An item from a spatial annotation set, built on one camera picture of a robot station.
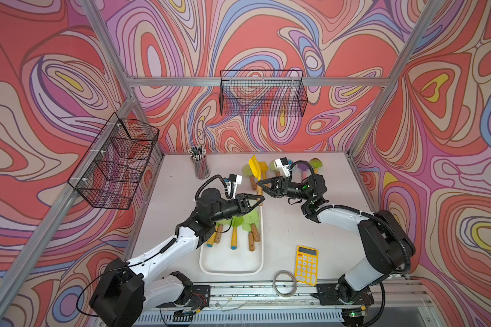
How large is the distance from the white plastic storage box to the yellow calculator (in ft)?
0.52

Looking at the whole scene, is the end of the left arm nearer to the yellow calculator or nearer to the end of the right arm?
the end of the right arm

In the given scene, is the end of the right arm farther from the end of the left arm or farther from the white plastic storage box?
the white plastic storage box

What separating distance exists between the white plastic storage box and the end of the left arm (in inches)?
9.4

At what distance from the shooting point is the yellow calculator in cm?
78

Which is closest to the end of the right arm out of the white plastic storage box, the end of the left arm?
the end of the left arm

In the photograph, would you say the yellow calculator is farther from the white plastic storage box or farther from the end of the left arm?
the end of the left arm

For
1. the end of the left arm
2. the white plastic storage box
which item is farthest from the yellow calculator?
the end of the left arm

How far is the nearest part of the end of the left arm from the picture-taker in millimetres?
584

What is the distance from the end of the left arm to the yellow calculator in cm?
36

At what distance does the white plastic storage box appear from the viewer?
0.80 metres
